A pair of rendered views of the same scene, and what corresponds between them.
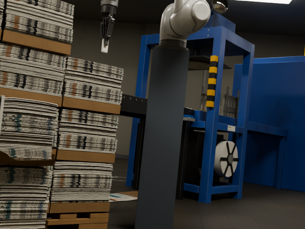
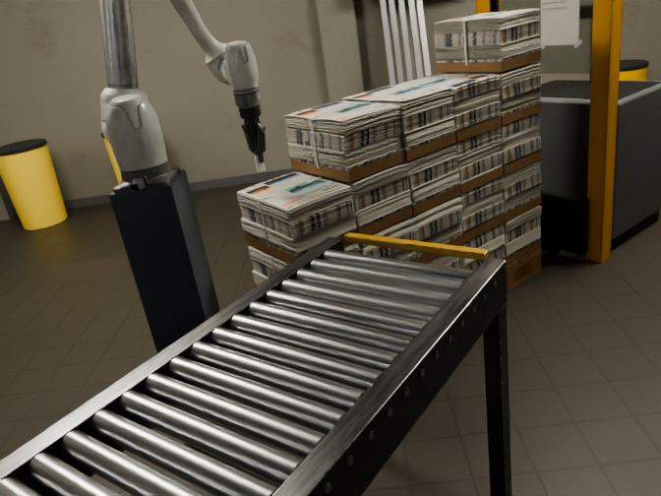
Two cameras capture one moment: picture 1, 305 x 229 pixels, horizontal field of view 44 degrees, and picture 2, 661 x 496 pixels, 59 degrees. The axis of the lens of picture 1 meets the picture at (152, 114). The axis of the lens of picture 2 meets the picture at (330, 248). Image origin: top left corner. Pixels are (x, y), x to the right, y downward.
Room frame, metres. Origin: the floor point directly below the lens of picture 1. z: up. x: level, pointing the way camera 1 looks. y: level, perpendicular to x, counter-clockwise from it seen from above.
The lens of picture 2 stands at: (4.03, 0.44, 1.47)
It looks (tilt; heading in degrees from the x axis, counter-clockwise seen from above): 23 degrees down; 179
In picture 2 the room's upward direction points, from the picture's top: 9 degrees counter-clockwise
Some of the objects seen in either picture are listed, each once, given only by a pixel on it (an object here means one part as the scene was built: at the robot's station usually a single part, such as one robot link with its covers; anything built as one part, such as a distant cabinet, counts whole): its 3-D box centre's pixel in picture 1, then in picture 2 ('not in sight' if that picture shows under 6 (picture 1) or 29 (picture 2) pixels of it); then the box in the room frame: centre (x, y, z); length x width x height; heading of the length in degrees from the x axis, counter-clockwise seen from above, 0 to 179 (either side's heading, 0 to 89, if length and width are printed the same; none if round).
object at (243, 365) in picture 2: not in sight; (271, 375); (3.00, 0.30, 0.77); 0.47 x 0.05 x 0.05; 51
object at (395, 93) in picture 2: not in sight; (395, 93); (1.57, 0.86, 1.06); 0.37 x 0.29 x 0.01; 33
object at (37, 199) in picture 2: not in sight; (32, 184); (-1.06, -1.90, 0.35); 0.45 x 0.44 x 0.70; 176
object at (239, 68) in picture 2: not in sight; (240, 64); (1.93, 0.28, 1.30); 0.13 x 0.11 x 0.16; 22
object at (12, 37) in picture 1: (33, 45); (330, 156); (1.63, 0.55, 0.86); 0.29 x 0.16 x 0.04; 123
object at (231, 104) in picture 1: (219, 107); not in sight; (4.28, -0.75, 0.93); 0.38 x 0.30 x 0.26; 141
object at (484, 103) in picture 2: not in sight; (445, 106); (1.41, 1.10, 0.95); 0.38 x 0.29 x 0.23; 32
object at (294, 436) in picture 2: not in sight; (228, 413); (3.10, 0.22, 0.77); 0.47 x 0.05 x 0.05; 51
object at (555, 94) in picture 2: not in sight; (580, 158); (0.81, 2.03, 0.40); 0.70 x 0.55 x 0.80; 33
